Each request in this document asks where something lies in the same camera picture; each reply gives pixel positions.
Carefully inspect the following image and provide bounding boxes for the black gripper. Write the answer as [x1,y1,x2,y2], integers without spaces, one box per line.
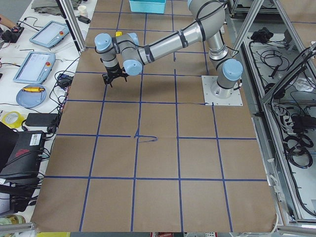
[102,66,128,87]

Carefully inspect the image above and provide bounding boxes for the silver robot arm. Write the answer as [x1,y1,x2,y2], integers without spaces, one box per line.
[94,0,243,96]

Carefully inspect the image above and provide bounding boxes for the turquoise plastic bin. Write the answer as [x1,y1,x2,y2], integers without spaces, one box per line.
[129,0,166,14]

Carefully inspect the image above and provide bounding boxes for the far teach pendant tablet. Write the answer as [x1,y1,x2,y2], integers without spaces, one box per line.
[29,21,70,48]

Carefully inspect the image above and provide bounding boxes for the teach pendant tablet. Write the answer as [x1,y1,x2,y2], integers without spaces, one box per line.
[13,51,56,84]
[29,21,70,48]

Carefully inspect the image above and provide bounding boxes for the near teach pendant tablet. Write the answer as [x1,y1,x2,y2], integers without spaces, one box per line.
[13,51,56,84]

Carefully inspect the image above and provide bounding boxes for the blue plate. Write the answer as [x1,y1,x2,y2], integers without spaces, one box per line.
[16,84,47,109]

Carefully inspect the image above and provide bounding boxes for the yellow screwdriver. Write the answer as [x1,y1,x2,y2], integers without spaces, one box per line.
[22,86,45,93]

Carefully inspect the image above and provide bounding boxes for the black power adapter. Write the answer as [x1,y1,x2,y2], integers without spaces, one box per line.
[25,113,57,127]

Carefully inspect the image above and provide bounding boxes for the grey cloth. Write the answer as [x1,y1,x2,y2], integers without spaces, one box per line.
[31,0,61,15]

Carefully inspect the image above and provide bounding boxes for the yellow tape roll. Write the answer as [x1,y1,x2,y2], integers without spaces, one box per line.
[1,111,25,128]

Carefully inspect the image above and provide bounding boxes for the black computer box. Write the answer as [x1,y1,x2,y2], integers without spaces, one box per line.
[0,123,47,180]

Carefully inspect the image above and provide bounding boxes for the aluminium frame post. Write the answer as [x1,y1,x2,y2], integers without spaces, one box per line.
[59,0,86,52]

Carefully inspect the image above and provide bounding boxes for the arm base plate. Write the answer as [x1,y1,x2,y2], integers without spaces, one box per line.
[201,76,243,106]

